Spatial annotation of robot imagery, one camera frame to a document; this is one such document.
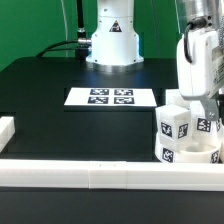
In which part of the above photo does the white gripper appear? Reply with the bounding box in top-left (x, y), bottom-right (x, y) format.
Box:
top-left (176, 30), bottom-right (224, 121)

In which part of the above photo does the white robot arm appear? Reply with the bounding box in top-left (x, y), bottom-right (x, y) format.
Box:
top-left (86, 0), bottom-right (224, 121)

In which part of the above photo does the white paper marker sheet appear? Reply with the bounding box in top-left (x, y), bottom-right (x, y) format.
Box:
top-left (64, 87), bottom-right (157, 107)

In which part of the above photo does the white U-shaped fence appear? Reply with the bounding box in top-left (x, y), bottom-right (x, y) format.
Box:
top-left (0, 117), bottom-right (224, 191)

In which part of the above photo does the black cable upright connector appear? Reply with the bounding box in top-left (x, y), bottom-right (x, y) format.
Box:
top-left (76, 0), bottom-right (86, 38)

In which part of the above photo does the black thick cable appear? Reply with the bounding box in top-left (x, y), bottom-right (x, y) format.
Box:
top-left (35, 40), bottom-right (92, 61)

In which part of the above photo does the thin white cable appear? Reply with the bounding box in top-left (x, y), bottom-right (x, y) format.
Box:
top-left (60, 0), bottom-right (69, 58)

